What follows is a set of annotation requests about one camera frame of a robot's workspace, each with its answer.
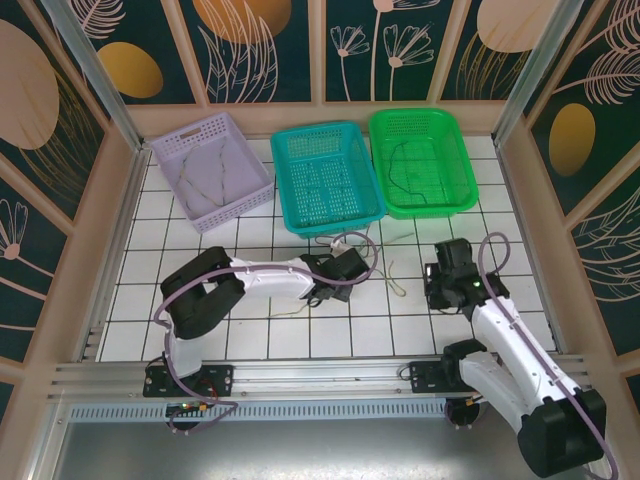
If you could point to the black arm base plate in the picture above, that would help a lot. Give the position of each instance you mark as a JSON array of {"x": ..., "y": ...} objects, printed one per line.
[
  {"x": 425, "y": 377},
  {"x": 217, "y": 380}
]

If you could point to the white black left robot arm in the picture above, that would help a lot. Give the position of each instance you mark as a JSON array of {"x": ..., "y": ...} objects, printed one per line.
[{"x": 270, "y": 280}]

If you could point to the lavender plastic basket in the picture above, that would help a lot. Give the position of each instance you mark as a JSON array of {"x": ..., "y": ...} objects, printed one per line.
[{"x": 245, "y": 170}]

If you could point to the aluminium corner post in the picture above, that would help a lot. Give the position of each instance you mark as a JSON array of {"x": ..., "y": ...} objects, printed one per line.
[
  {"x": 100, "y": 85},
  {"x": 530, "y": 85}
]

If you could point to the green plastic basket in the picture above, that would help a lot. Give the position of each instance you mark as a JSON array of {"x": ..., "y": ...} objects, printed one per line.
[{"x": 425, "y": 212}]

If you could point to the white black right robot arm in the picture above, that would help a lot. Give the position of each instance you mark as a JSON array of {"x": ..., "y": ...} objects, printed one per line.
[{"x": 500, "y": 340}]

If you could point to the aluminium mounting rail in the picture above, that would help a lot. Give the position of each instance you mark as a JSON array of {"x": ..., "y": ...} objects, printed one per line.
[{"x": 320, "y": 377}]

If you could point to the teal plastic basket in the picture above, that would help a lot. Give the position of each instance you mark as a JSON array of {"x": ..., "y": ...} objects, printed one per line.
[{"x": 325, "y": 170}]

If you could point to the dark floral wall panel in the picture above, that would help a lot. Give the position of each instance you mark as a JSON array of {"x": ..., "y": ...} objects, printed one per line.
[
  {"x": 25, "y": 300},
  {"x": 615, "y": 280},
  {"x": 30, "y": 100},
  {"x": 295, "y": 50},
  {"x": 615, "y": 150},
  {"x": 160, "y": 40},
  {"x": 360, "y": 75},
  {"x": 465, "y": 75}
]

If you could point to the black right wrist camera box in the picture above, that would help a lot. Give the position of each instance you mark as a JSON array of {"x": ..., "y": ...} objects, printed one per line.
[{"x": 452, "y": 252}]

